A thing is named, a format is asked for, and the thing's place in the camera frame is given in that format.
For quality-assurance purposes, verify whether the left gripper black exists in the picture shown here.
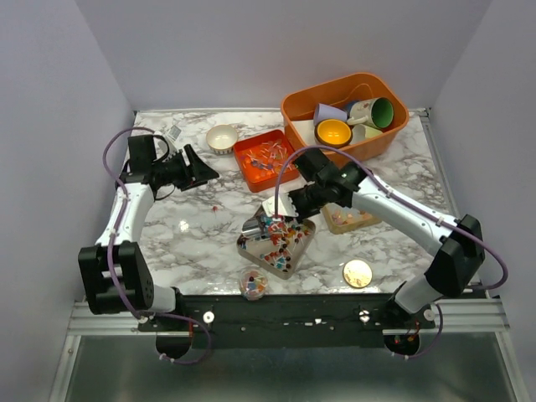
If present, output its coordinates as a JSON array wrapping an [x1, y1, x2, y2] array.
[[152, 143, 219, 191]]

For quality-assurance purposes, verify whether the gold tin with popsicle candies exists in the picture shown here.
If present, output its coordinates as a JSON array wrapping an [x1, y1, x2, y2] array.
[[321, 204, 381, 235]]

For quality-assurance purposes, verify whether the brown tray with lollipops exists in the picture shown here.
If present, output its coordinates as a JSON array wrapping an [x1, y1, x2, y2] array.
[[236, 207, 316, 280]]

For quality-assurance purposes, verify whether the orange square candy tray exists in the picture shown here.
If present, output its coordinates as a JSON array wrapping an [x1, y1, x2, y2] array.
[[233, 130, 294, 193]]

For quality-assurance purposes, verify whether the gold round jar lid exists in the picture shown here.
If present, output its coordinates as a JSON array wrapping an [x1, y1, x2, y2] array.
[[343, 260, 373, 289]]

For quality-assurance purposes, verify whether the clear glass jar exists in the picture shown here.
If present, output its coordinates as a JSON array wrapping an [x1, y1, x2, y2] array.
[[239, 270, 268, 302]]

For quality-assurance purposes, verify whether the metal scoop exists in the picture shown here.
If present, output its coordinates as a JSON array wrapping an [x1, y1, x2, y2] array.
[[241, 213, 271, 239]]

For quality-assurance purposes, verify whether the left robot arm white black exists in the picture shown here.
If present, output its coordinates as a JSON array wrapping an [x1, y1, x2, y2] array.
[[78, 127, 219, 331]]

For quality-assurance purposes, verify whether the white ceramic bowl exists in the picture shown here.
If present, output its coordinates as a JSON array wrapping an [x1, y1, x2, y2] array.
[[206, 125, 239, 155]]

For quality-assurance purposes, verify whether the yellow inside bowl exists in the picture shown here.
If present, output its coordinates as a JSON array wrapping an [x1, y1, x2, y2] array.
[[315, 119, 353, 149]]

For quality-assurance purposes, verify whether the cream cup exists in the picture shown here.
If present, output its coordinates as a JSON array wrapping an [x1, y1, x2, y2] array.
[[350, 124, 383, 145]]

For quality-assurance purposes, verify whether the large orange plastic bin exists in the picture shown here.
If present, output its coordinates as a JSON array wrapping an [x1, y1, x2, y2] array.
[[281, 72, 410, 161]]

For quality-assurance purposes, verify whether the lavender cup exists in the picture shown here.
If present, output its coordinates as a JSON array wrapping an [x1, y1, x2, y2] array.
[[313, 103, 348, 126]]

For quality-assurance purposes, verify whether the blue cup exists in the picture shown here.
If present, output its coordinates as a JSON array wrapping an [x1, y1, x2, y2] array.
[[343, 100, 358, 114]]

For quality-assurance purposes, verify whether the floral mug green inside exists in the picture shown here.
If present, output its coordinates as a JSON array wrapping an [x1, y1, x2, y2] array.
[[347, 97, 394, 130]]

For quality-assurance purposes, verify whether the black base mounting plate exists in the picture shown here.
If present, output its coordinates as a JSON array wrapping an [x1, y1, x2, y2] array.
[[138, 293, 435, 348]]

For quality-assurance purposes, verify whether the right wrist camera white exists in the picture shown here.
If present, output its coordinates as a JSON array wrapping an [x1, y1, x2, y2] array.
[[261, 193, 298, 218]]

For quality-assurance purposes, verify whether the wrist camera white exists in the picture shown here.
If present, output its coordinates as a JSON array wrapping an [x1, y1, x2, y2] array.
[[261, 193, 298, 218], [155, 126, 181, 160]]

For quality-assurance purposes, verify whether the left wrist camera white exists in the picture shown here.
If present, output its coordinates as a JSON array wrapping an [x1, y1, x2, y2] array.
[[155, 126, 181, 160]]

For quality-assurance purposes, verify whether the aluminium rail frame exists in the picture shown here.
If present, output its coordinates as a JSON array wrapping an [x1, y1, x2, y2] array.
[[49, 109, 520, 402]]

